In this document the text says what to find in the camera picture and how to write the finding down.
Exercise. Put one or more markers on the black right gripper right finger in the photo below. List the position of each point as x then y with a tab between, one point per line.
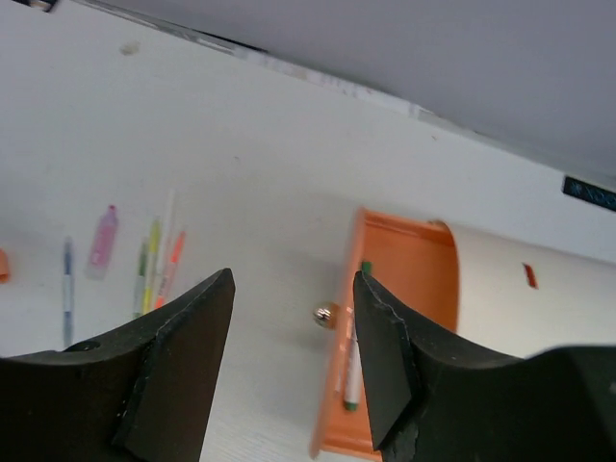
435	396

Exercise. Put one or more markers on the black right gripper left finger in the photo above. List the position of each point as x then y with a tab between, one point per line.
140	392

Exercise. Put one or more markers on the green cap white pen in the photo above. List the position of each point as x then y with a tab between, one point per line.
354	378

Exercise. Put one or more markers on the orange top drawer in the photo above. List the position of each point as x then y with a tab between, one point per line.
417	262

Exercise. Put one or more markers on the cream round drawer organizer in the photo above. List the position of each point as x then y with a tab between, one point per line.
520	298

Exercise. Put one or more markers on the pink clear highlighter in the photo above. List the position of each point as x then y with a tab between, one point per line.
102	244

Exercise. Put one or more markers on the orange highlighter pen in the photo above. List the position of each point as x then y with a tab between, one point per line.
170	270

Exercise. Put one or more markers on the yellow highlighter pen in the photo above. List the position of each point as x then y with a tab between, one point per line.
147	263

